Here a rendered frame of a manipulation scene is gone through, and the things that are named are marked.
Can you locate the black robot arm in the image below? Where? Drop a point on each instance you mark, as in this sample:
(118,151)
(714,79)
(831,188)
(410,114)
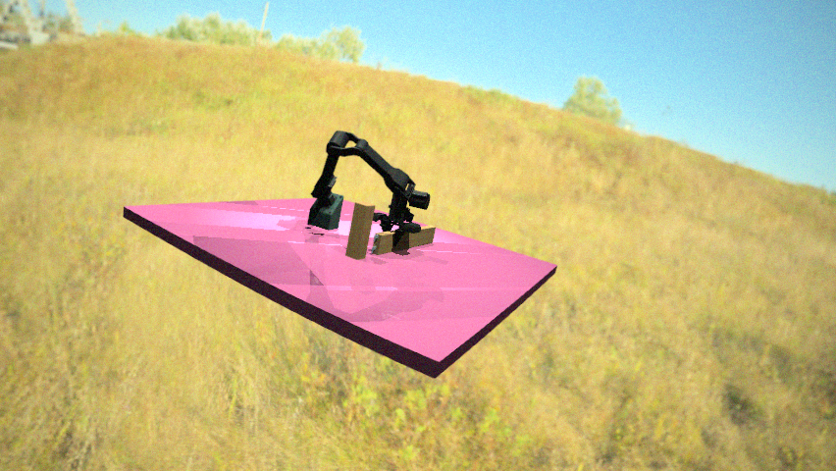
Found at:
(394,178)

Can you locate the brown wooden post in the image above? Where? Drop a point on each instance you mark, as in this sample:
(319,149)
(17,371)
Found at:
(360,230)

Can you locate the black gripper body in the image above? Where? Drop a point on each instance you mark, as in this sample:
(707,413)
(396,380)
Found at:
(396,217)

